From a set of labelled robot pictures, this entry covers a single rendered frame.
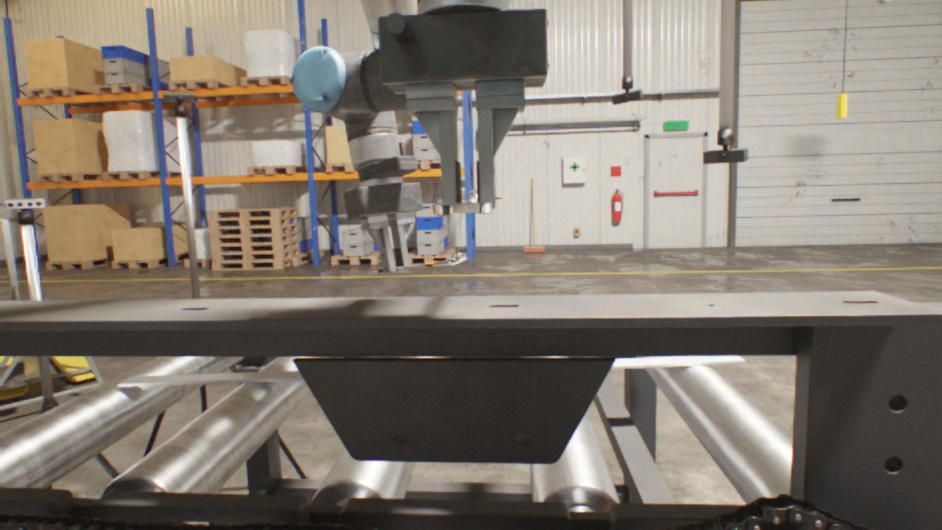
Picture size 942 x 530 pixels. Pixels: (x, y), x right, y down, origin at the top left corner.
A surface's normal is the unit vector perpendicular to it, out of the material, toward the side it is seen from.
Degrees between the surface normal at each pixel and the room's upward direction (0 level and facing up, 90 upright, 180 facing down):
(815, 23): 90
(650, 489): 0
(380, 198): 80
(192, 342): 90
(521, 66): 90
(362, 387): 90
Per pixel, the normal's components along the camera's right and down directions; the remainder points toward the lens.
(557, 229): -0.07, 0.11
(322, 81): -0.32, 0.04
